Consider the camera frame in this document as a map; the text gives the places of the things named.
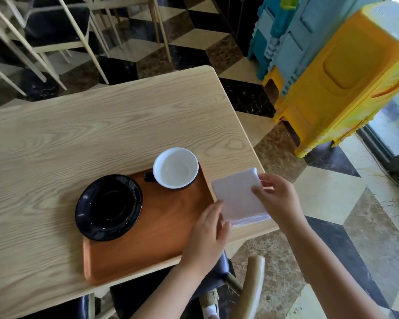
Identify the person's right hand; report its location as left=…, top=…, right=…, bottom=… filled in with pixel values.
left=252, top=173, right=307, bottom=230

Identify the person's left hand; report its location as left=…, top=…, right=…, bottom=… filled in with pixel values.
left=182, top=201, right=232, bottom=273

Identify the white paper napkin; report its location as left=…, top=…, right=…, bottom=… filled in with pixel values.
left=212, top=167, right=272, bottom=228

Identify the person's left forearm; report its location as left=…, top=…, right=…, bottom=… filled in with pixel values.
left=129, top=260, right=217, bottom=319

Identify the person's right forearm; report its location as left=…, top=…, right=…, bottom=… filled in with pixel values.
left=284, top=218, right=388, bottom=319

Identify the brown wooden tray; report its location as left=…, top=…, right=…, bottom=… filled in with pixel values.
left=82, top=162, right=221, bottom=287

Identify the black cup with white inside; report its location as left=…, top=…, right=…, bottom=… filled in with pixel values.
left=144, top=148, right=200, bottom=191

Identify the wooden chair with black cushion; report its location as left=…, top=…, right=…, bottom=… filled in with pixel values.
left=23, top=0, right=173, bottom=85
left=0, top=0, right=68, bottom=97
left=109, top=251, right=266, bottom=319

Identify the black saucer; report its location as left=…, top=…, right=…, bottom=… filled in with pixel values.
left=75, top=174, right=143, bottom=242

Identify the stack of yellow plastic stools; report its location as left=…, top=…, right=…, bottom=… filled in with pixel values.
left=262, top=1, right=399, bottom=159

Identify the stack of teal plastic stools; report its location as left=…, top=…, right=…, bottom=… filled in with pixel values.
left=247, top=0, right=288, bottom=81

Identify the stack of grey-blue plastic stools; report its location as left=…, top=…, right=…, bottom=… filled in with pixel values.
left=269, top=0, right=395, bottom=97

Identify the dark wooden cabinet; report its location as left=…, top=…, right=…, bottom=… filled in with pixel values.
left=209, top=0, right=265, bottom=57

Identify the thin cable on floor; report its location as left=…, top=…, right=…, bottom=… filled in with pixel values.
left=355, top=129, right=399, bottom=198

